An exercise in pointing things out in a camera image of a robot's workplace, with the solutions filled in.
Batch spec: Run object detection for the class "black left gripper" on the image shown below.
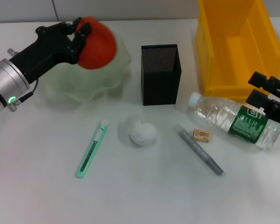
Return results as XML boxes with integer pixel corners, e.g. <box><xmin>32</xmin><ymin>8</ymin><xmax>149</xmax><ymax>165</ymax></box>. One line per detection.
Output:
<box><xmin>9</xmin><ymin>16</ymin><xmax>92</xmax><ymax>85</ymax></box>

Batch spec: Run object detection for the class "red-orange orange fruit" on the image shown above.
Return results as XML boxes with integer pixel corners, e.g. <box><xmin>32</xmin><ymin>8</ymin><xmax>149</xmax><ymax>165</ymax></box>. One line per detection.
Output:
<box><xmin>75</xmin><ymin>16</ymin><xmax>117</xmax><ymax>70</ymax></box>

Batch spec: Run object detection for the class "clear water bottle green label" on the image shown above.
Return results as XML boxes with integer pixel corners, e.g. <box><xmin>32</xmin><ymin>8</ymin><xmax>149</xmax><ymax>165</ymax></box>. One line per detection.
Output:
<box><xmin>188</xmin><ymin>91</ymin><xmax>280</xmax><ymax>151</ymax></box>

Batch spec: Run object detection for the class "white paper ball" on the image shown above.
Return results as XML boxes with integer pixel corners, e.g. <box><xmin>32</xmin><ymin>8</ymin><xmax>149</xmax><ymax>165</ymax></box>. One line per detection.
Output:
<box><xmin>118</xmin><ymin>111</ymin><xmax>163</xmax><ymax>150</ymax></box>

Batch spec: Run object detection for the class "green glass fruit plate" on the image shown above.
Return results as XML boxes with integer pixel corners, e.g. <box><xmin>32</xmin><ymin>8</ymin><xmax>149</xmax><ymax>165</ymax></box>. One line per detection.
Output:
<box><xmin>41</xmin><ymin>30</ymin><xmax>133</xmax><ymax>103</ymax></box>

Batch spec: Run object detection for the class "small tan eraser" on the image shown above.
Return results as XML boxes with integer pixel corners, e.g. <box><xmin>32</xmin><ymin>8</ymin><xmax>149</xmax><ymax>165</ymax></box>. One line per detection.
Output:
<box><xmin>192</xmin><ymin>128</ymin><xmax>211</xmax><ymax>143</ymax></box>

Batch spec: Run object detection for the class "grey marker pen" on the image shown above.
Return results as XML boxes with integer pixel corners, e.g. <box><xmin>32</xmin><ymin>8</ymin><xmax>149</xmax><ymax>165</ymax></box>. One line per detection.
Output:
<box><xmin>172</xmin><ymin>125</ymin><xmax>224</xmax><ymax>176</ymax></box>

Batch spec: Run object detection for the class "black mesh pen holder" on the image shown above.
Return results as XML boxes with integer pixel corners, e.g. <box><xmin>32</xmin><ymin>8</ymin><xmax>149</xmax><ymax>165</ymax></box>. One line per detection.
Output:
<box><xmin>140</xmin><ymin>43</ymin><xmax>182</xmax><ymax>106</ymax></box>

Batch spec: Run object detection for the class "green utility knife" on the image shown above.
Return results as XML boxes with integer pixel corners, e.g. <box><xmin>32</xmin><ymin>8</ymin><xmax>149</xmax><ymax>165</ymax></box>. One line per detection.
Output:
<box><xmin>75</xmin><ymin>119</ymin><xmax>109</xmax><ymax>179</ymax></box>

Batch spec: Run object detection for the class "yellow plastic bin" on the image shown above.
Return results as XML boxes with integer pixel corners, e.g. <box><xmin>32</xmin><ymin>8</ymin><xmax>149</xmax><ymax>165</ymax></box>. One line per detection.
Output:
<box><xmin>195</xmin><ymin>0</ymin><xmax>280</xmax><ymax>102</ymax></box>

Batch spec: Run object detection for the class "left wrist cable with plugs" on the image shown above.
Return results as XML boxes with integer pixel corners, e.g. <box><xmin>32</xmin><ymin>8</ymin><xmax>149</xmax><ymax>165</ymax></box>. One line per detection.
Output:
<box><xmin>7</xmin><ymin>48</ymin><xmax>39</xmax><ymax>113</ymax></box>

